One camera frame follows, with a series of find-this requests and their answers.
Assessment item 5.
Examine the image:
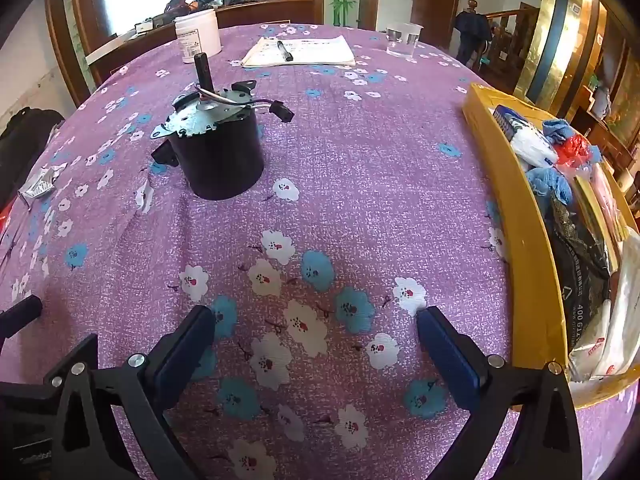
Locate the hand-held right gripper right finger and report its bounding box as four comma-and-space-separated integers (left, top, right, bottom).
416, 306, 583, 480

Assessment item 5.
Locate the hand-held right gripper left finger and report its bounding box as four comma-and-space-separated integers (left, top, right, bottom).
45, 304, 216, 480

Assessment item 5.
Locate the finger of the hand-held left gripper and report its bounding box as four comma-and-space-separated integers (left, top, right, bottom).
0, 295, 43, 341

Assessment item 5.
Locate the yellow plastic tray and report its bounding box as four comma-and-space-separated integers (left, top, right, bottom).
461, 82, 640, 408

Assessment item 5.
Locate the white floral tissue pack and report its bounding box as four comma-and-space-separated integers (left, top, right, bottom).
510, 125, 558, 168

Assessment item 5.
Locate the silver sachet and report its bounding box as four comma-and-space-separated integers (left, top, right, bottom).
17, 162, 68, 200

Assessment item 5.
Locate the black backpack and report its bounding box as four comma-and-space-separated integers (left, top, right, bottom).
0, 107, 66, 211

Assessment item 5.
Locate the black plastic bag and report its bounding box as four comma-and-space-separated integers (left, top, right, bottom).
547, 195, 613, 356

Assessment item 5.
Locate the purple floral tablecloth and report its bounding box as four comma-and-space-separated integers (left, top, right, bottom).
0, 22, 640, 480

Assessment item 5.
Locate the black electric motor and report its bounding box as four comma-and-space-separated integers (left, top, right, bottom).
151, 52, 296, 202

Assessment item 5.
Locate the blue towel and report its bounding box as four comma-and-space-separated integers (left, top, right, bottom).
525, 166, 573, 211

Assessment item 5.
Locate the pink packet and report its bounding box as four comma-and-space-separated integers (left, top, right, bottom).
587, 162, 623, 241

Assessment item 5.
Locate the red and blue scrubber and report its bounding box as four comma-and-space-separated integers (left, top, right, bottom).
542, 119, 603, 168

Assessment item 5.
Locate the blue tissue packet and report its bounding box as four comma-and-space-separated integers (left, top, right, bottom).
492, 105, 531, 141

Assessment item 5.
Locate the white flat strip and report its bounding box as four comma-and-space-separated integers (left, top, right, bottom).
85, 35, 138, 66

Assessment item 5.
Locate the white plastic jar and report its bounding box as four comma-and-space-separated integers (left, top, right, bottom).
173, 8, 222, 65

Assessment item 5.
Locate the clear plastic cup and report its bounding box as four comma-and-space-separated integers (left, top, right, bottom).
385, 22, 425, 58

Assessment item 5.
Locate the white paper notebook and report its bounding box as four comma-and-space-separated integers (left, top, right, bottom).
241, 35, 357, 69

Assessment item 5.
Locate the wooden stair railing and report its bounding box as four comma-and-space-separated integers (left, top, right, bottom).
482, 2, 541, 91

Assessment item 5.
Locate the wooden counter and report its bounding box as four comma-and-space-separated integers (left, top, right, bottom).
45, 0, 326, 106

